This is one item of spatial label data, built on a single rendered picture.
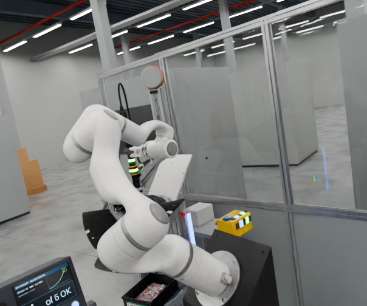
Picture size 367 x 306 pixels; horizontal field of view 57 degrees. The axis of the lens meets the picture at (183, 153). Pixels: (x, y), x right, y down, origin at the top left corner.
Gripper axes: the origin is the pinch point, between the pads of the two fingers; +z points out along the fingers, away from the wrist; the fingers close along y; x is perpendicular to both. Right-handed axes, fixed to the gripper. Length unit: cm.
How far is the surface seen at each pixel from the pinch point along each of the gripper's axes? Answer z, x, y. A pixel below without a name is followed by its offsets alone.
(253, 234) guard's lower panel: -16, -71, 70
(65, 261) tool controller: -39, -24, -59
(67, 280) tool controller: -41, -29, -61
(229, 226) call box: -39, -43, 21
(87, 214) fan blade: 37, -35, -11
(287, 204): -43, -48, 70
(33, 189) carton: 775, -133, 216
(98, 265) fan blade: 7, -52, -26
